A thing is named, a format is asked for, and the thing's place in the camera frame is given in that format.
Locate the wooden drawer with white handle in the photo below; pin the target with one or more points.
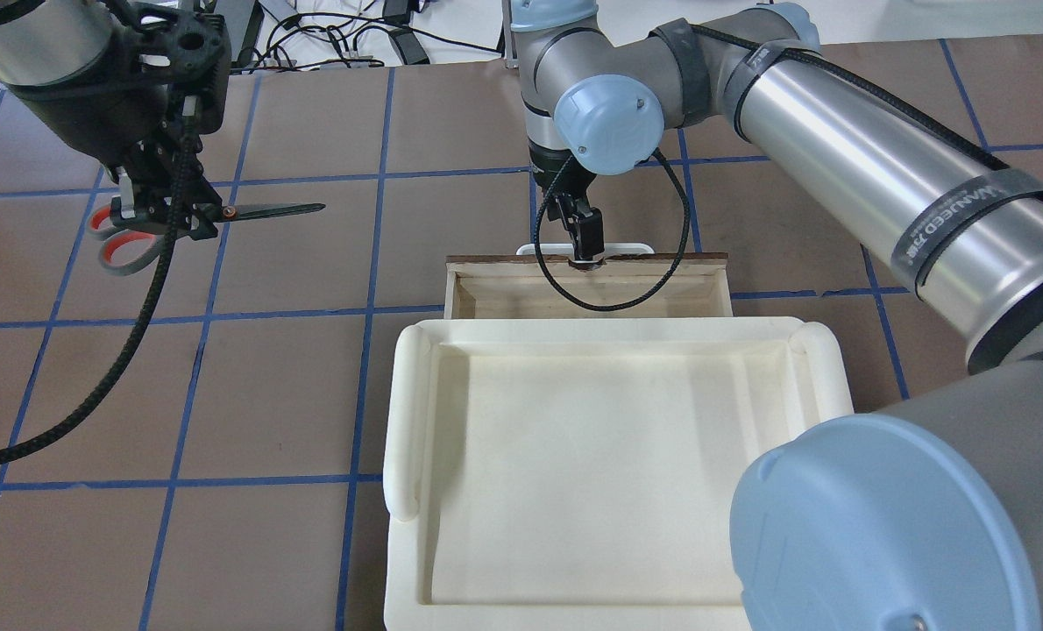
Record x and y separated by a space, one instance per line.
514 287

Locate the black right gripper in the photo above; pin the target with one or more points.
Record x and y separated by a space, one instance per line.
558 169

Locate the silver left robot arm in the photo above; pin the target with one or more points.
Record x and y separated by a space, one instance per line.
60 59

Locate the cream plastic tray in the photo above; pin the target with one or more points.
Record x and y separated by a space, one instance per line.
577 474

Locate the grey orange scissors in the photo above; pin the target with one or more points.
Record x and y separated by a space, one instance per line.
132 243

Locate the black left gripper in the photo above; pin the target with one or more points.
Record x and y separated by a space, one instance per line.
83 116

